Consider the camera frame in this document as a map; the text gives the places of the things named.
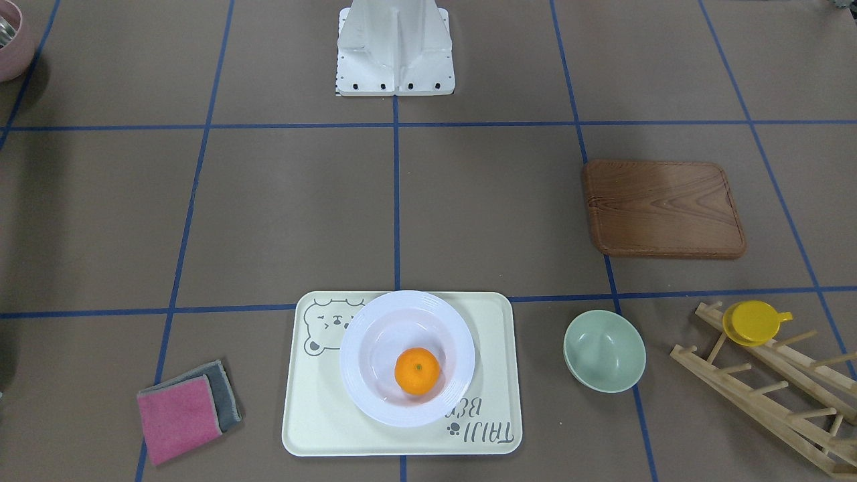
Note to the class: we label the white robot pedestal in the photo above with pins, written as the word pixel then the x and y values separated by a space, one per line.
pixel 394 48

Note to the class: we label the white plate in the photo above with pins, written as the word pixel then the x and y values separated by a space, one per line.
pixel 377 337

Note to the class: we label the metal spoon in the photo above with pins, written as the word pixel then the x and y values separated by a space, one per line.
pixel 8 32

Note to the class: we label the wooden drying rack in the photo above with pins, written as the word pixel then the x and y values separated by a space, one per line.
pixel 806 408

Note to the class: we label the orange fruit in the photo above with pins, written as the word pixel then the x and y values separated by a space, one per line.
pixel 417 371

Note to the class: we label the yellow mug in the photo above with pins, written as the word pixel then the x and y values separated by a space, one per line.
pixel 752 323

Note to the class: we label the green bowl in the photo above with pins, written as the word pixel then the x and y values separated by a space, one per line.
pixel 604 351

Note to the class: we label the cream bear tray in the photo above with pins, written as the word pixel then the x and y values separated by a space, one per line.
pixel 320 419

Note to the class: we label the brown wooden tray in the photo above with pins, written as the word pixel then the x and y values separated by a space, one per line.
pixel 662 209

